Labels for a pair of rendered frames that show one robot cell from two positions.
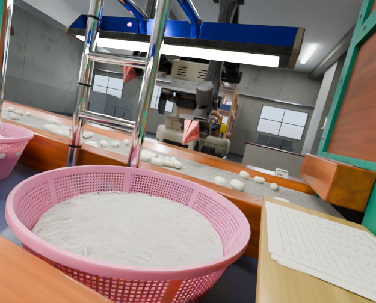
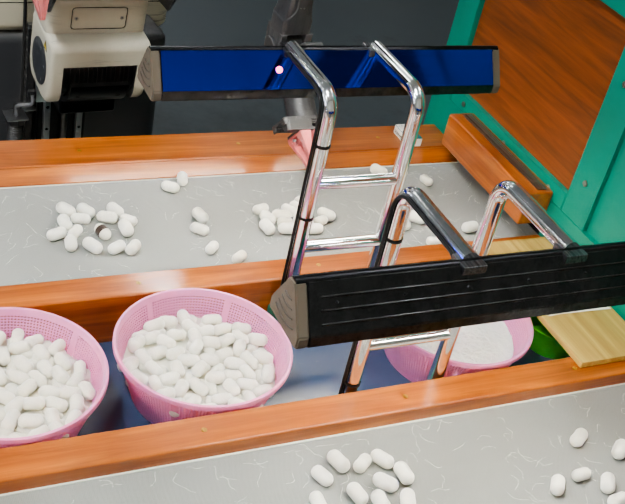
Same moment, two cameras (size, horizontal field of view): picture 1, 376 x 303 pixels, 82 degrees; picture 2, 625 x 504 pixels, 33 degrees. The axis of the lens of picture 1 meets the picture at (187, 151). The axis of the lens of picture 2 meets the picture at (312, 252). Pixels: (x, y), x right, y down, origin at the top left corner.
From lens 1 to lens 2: 1.63 m
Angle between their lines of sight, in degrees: 53
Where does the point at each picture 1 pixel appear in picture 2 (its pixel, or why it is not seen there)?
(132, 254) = (479, 348)
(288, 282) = (558, 323)
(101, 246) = (471, 353)
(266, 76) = not seen: outside the picture
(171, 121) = (69, 14)
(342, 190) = not seen: hidden behind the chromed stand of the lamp
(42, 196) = (407, 350)
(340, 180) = not seen: hidden behind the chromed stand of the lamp
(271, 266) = (549, 319)
